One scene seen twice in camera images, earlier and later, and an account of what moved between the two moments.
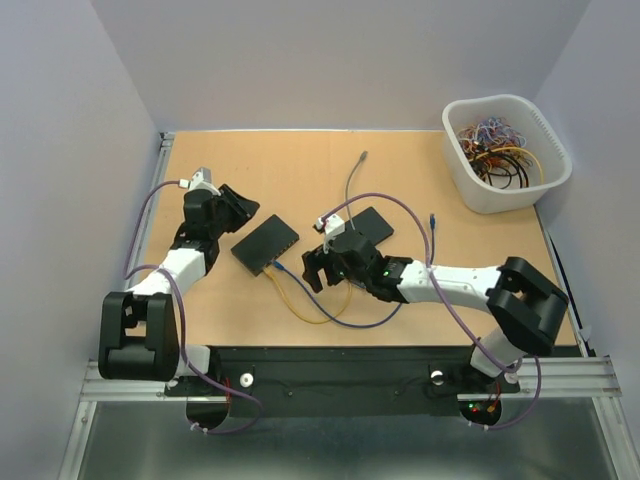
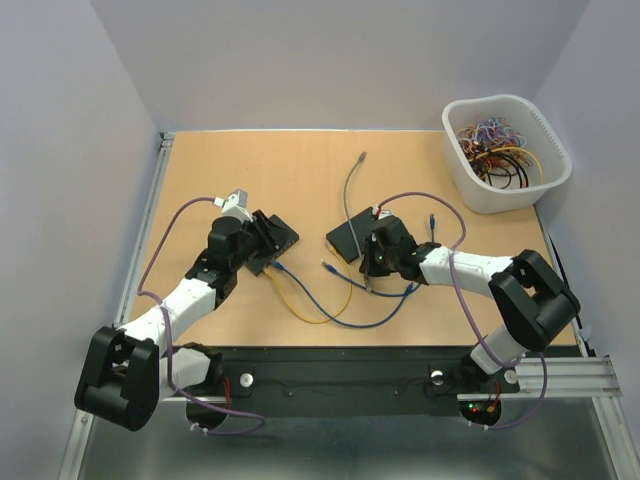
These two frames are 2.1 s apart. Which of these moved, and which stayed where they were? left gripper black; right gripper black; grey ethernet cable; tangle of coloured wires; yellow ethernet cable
Moved: right gripper black; left gripper black
Stayed: tangle of coloured wires; yellow ethernet cable; grey ethernet cable
